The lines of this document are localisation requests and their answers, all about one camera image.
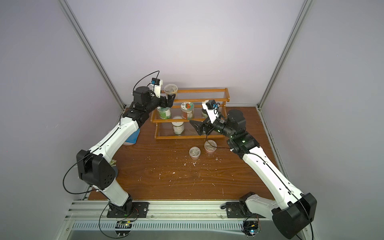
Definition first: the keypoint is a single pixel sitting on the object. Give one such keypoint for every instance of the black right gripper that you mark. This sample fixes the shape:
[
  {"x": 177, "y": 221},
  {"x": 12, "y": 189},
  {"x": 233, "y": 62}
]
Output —
[{"x": 208, "y": 126}]

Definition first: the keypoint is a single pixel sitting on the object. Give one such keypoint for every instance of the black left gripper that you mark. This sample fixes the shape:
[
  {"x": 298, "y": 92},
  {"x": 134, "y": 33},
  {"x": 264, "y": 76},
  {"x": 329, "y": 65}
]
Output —
[{"x": 163, "y": 101}]

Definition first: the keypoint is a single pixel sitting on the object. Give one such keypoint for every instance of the yellow seed cup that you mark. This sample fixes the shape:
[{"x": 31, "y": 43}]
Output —
[{"x": 171, "y": 89}]

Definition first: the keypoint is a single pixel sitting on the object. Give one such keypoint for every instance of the green mimosa seed jar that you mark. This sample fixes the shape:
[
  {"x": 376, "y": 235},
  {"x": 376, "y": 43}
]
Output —
[{"x": 164, "y": 113}]

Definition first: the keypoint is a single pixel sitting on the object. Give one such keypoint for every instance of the strawberry lid seed jar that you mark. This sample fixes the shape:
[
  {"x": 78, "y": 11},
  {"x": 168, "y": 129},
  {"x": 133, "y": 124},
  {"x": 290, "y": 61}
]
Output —
[{"x": 187, "y": 109}]

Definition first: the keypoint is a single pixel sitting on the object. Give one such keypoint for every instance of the clear grey seed cup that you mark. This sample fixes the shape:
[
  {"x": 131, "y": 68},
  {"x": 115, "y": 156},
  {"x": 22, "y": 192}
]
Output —
[{"x": 210, "y": 146}]

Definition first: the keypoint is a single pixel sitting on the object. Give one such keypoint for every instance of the red seed cup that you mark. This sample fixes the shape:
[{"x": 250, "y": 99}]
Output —
[{"x": 194, "y": 153}]

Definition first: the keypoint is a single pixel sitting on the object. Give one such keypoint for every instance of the green yellow label jar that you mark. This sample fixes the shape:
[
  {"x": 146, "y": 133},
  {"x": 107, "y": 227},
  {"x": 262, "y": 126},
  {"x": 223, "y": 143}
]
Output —
[{"x": 204, "y": 113}]

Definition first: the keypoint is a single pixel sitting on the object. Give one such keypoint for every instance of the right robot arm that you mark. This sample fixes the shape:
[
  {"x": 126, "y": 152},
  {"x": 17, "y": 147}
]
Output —
[{"x": 291, "y": 210}]

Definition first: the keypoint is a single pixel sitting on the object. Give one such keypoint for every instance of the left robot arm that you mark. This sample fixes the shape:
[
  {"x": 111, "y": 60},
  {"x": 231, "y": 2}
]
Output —
[{"x": 94, "y": 166}]

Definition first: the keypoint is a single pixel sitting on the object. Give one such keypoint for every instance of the white-lid jar bottom left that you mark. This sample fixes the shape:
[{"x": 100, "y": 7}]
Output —
[{"x": 178, "y": 127}]

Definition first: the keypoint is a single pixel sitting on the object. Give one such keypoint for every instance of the orange wooden three-tier shelf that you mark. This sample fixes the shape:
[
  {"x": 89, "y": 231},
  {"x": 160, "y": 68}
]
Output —
[{"x": 164, "y": 130}]

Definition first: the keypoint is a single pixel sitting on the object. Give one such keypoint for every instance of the blue plastic dustpan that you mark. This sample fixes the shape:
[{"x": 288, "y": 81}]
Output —
[{"x": 132, "y": 139}]

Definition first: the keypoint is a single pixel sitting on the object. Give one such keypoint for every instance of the small green potted plant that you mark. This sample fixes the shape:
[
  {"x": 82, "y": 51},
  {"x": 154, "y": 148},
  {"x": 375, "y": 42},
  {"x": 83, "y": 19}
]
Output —
[{"x": 113, "y": 163}]

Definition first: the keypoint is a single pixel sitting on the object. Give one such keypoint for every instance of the right circuit board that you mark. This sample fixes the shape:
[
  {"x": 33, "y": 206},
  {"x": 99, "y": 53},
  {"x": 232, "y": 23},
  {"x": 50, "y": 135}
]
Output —
[{"x": 251, "y": 228}]

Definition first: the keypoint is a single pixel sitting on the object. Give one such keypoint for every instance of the circuit board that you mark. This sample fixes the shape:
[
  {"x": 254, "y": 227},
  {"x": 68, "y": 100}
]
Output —
[
  {"x": 251, "y": 228},
  {"x": 123, "y": 228}
]

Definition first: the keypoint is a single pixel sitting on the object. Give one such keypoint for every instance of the left circuit board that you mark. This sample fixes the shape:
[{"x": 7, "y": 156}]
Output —
[{"x": 123, "y": 228}]

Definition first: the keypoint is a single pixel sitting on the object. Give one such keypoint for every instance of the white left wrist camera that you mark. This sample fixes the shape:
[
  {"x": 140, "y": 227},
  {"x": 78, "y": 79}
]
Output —
[{"x": 157, "y": 86}]

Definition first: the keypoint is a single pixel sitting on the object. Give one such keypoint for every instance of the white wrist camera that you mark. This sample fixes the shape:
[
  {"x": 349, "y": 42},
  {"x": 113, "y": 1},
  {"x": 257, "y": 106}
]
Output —
[
  {"x": 157, "y": 86},
  {"x": 212, "y": 109}
]

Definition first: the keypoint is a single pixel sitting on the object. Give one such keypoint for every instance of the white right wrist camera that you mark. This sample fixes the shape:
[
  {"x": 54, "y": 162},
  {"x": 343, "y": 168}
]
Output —
[{"x": 212, "y": 109}]

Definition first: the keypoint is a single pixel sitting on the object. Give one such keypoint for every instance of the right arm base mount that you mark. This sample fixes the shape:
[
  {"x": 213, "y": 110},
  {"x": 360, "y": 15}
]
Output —
[{"x": 239, "y": 209}]

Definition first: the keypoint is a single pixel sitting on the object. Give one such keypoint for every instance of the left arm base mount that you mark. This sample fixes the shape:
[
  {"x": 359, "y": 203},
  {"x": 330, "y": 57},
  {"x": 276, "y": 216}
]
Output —
[{"x": 130, "y": 209}]

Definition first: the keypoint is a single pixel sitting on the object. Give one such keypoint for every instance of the aluminium front rail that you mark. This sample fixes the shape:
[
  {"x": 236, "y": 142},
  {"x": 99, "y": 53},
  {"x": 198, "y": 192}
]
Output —
[{"x": 186, "y": 216}]

